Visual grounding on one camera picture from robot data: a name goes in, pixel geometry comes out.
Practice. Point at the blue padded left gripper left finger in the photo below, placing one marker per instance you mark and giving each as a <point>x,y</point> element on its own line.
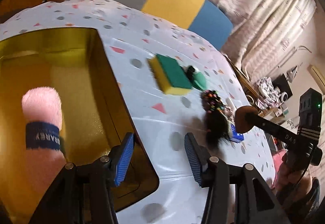
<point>120,157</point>

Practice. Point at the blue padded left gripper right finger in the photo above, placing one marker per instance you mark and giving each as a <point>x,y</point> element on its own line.
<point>198,157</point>

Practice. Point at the green silicone travel bottle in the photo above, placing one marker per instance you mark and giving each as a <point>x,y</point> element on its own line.
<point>196,77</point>

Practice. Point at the gold metal storage box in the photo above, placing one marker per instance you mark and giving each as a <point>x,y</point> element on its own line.
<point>73,102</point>

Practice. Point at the wooden side table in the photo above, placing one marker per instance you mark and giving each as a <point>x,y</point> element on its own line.
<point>253,95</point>

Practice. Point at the blue tissue pack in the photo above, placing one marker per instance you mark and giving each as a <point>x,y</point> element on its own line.
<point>235,136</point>

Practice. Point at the patterned white plastic tablecloth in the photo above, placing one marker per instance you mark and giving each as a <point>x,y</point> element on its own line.
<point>130,38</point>

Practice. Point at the pile of patterned clothes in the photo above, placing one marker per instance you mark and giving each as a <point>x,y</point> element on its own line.
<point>268,95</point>

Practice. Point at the yellow green sponge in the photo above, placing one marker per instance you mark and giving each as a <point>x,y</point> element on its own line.
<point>169,75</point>

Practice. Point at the pink fluffy towel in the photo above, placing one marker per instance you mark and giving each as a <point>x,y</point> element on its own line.
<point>43,113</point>

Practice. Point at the person's hand on gripper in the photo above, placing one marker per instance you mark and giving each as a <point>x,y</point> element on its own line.
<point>286,176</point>

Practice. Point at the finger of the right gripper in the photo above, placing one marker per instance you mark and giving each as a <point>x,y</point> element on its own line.
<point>246,118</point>

